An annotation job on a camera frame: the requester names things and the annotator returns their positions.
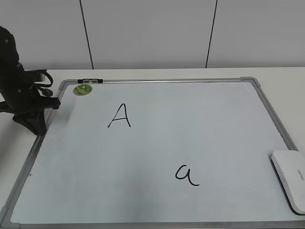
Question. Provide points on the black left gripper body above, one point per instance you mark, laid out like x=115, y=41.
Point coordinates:
x=20, y=95

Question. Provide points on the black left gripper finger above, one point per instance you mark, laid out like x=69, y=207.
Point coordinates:
x=34, y=121

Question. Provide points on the white whiteboard eraser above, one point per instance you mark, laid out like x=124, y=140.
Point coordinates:
x=290, y=167

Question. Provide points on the green round magnet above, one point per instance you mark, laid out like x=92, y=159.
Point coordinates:
x=83, y=89

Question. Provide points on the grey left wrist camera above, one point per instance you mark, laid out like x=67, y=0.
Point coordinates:
x=36, y=75

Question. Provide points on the white board with grey frame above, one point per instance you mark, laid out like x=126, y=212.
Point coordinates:
x=154, y=154

